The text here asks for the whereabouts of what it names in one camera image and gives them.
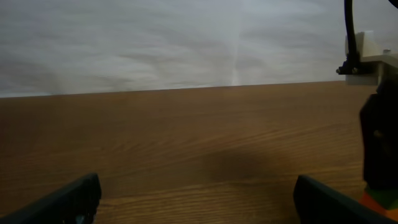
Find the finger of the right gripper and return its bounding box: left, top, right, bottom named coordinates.
left=359, top=91, right=398, bottom=191

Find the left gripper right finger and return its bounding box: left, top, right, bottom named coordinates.
left=293, top=174, right=398, bottom=224

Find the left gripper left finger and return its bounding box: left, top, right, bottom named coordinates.
left=0, top=172, right=103, bottom=224

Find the orange cube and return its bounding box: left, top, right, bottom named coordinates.
left=358, top=191, right=398, bottom=223

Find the green cube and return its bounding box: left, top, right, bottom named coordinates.
left=364, top=184, right=398, bottom=211

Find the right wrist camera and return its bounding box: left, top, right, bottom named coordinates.
left=344, top=30, right=398, bottom=86

